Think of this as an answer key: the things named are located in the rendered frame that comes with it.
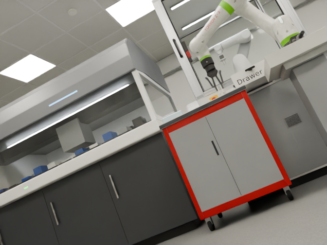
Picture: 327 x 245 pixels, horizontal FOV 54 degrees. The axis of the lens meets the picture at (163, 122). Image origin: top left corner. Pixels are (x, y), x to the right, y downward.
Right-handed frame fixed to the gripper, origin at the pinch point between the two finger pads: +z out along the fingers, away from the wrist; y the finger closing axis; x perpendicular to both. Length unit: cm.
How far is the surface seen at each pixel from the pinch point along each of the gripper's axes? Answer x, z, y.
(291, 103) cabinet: -28, 28, -44
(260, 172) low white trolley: 30, 65, 0
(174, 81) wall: -349, -140, 69
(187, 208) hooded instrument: -11, 71, 61
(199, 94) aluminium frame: -28.4, -11.1, 17.1
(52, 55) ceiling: -152, -193, 195
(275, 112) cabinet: -28, 29, -31
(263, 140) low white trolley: 31, 48, -10
